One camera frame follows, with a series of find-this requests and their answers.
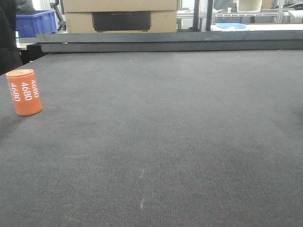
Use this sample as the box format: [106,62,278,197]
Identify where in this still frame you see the orange cylindrical capacitor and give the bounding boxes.
[6,69,43,116]

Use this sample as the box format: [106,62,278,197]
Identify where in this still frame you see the lower cardboard box black print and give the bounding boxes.
[65,11,177,34]

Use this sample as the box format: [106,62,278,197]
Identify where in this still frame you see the black vertical posts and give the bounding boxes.
[192,0,214,32]

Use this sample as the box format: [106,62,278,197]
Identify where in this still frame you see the light blue tray background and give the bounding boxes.
[216,23,247,31]

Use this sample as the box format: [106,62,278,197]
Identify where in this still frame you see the white metal shelving rack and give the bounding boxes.
[177,0,303,27]

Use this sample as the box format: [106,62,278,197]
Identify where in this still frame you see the upper cardboard box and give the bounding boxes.
[62,0,177,12]

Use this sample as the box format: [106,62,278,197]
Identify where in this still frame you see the blue plastic crate background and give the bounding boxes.
[16,10,57,38]

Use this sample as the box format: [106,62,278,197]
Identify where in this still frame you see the person in black clothing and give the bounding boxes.
[0,0,36,75]

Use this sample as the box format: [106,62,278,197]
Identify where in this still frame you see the dark grey stacked boards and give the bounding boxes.
[36,30,303,53]

